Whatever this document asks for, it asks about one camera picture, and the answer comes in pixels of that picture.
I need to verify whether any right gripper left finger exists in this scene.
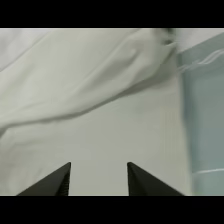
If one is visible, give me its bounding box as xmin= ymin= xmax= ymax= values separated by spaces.
xmin=17 ymin=161 xmax=72 ymax=197

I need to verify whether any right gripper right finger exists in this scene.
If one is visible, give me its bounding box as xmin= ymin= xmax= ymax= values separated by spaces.
xmin=126 ymin=161 xmax=185 ymax=197

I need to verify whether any pale green garment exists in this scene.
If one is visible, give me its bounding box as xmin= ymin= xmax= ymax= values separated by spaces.
xmin=0 ymin=28 xmax=193 ymax=197

